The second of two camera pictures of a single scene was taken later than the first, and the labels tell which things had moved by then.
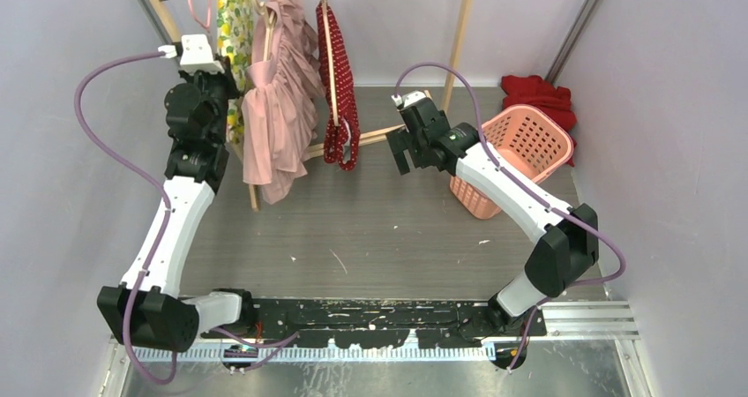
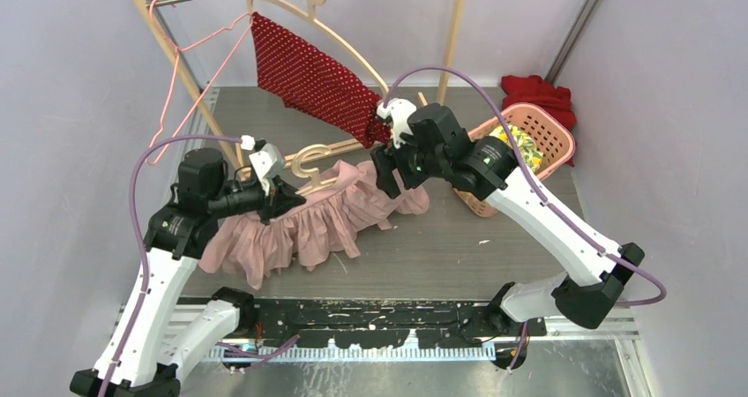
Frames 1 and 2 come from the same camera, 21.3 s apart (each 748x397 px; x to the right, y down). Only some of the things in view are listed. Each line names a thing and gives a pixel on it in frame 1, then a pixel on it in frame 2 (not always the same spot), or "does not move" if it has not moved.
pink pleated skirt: [287, 82] → [308, 234]
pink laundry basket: [531, 141] does not move
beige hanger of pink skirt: [270, 19] → [310, 153]
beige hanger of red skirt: [329, 51] → [310, 15]
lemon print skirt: [235, 11] → [530, 154]
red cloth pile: [534, 90] does not move
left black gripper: [226, 78] → [281, 198]
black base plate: [377, 322] does not move
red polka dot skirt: [344, 87] → [302, 78]
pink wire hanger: [209, 4] → [250, 16]
